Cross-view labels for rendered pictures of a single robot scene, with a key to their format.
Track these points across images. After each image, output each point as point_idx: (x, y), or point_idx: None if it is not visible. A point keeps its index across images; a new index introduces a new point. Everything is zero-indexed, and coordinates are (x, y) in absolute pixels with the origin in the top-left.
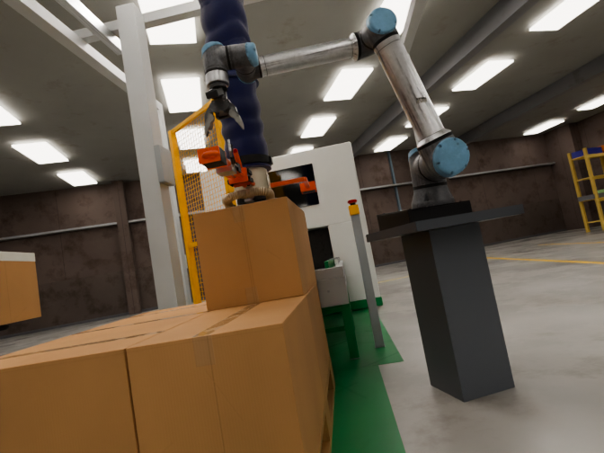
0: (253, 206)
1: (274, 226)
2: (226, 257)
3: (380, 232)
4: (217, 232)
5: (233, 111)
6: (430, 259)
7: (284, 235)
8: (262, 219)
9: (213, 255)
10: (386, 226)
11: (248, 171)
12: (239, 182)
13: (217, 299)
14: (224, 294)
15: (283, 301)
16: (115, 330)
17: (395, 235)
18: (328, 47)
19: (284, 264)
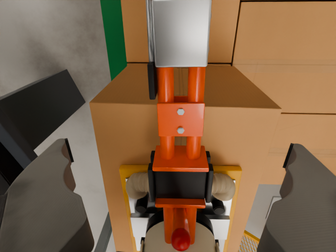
0: (154, 101)
1: (131, 86)
2: (212, 80)
3: (26, 153)
4: (225, 92)
5: (23, 232)
6: (1, 107)
7: (122, 82)
8: (147, 92)
9: (231, 82)
10: (16, 166)
11: (149, 164)
12: (177, 145)
13: (222, 68)
14: (215, 68)
15: (144, 32)
16: (334, 27)
17: (7, 117)
18: None
19: (137, 72)
